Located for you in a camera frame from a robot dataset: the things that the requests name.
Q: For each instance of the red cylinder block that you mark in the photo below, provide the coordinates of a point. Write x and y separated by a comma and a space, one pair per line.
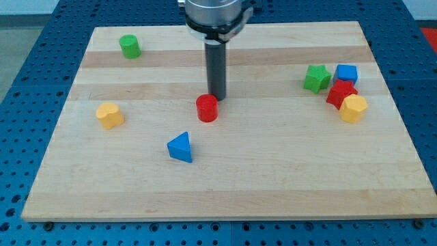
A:
207, 107

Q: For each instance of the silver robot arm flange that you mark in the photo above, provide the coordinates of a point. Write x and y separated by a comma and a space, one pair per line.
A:
216, 22

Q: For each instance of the yellow hexagon block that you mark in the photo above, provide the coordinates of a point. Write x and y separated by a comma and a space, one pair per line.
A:
353, 108

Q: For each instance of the blue triangle block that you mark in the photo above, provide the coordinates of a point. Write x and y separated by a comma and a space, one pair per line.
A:
180, 148

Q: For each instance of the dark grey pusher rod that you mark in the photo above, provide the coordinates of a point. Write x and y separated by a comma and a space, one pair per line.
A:
216, 70

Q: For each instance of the light wooden board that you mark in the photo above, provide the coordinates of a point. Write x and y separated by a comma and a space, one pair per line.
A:
275, 152

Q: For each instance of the green star block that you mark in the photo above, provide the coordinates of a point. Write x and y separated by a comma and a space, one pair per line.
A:
317, 78

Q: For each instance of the yellow heart block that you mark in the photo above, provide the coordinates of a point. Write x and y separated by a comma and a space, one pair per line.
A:
109, 115

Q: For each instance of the green cylinder block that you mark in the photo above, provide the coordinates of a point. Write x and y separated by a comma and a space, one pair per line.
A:
130, 46

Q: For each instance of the red star block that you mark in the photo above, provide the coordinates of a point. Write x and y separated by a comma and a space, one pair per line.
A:
339, 91

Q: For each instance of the blue cube block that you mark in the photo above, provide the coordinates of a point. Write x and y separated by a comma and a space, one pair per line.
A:
346, 72

